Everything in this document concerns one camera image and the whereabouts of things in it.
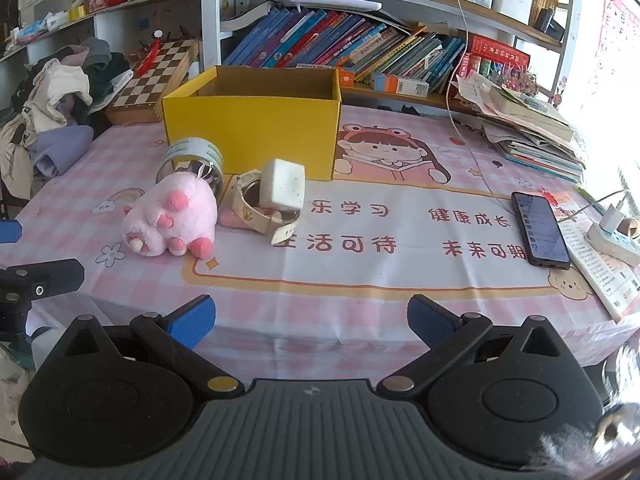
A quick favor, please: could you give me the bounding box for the small black box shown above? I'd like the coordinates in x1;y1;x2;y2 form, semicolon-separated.
535;7;566;43

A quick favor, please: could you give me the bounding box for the clear tape roll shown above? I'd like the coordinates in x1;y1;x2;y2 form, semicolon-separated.
155;136;225;196

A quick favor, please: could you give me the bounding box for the white printed booklet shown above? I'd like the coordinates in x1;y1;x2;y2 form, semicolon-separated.
555;195;640;323

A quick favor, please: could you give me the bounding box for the white framed wooden bookshelf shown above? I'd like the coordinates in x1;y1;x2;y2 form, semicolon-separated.
200;0;586;116

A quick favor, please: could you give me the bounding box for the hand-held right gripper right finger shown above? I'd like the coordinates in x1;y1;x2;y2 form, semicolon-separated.
376;295;573;400

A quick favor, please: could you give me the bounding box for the white desk lamp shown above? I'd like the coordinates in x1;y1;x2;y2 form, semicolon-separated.
282;0;383;12

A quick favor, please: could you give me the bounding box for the white charging cable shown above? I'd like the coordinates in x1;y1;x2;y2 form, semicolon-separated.
432;0;471;147

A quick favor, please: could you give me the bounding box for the white pen holder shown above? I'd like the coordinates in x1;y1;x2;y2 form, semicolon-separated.
492;0;533;25

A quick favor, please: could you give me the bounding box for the pile of clothes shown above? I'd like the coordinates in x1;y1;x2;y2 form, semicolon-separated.
0;37;136;201

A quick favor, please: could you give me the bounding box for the white side shelf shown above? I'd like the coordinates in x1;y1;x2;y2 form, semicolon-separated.
0;0;203;66

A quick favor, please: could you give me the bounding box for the white foam cube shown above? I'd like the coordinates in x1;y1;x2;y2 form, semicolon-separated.
259;157;306;212

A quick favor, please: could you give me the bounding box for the red tassel charm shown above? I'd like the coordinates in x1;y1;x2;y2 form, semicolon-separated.
132;30;166;78

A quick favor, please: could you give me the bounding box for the stack of books and papers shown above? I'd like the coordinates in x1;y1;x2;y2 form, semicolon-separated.
450;70;586;183

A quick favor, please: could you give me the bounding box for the short orange white box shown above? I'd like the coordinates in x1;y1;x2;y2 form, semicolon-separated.
371;72;430;98

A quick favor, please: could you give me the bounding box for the red thick book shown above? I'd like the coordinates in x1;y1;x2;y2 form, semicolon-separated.
467;35;531;66

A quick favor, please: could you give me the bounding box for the pink plush toy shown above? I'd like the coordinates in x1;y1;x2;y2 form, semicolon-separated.
122;172;219;260

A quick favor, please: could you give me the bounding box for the row of leaning books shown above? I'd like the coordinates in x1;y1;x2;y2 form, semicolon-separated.
222;7;468;93

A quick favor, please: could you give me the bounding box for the pink wall poster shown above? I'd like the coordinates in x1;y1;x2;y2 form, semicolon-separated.
590;0;640;106

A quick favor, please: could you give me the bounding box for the cream patterned tape roll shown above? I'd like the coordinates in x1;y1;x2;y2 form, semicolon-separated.
231;169;302;247

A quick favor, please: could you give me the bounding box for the black smartphone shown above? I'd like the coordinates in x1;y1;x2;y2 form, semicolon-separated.
510;191;572;271

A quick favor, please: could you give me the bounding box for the white power strip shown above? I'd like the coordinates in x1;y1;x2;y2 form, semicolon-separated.
585;220;640;268

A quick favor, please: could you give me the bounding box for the wooden chessboard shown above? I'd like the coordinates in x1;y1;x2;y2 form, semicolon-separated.
106;39;200;126

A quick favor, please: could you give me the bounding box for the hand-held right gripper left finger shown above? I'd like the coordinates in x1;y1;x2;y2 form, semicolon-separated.
55;295;247;402

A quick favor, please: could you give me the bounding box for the white charger plug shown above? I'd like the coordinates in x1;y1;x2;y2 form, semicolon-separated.
600;195;628;233

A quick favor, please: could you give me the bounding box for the yellow cardboard box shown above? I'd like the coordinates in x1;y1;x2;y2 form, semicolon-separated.
161;65;343;182

